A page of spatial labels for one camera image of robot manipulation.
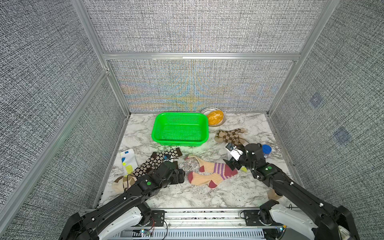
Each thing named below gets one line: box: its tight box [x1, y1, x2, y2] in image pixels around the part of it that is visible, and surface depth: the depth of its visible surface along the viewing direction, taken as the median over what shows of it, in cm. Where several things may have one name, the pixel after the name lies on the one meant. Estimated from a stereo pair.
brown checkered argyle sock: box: [214, 127, 250, 147], surface depth 105 cm
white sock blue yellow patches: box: [120, 148, 139, 177], surface depth 94 cm
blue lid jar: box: [262, 144, 272, 158], surface depth 94 cm
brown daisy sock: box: [132, 147, 183, 177], surface depth 94 cm
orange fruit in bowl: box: [207, 110, 224, 126], surface depth 112 cm
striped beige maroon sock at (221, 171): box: [187, 162, 238, 189], surface depth 89 cm
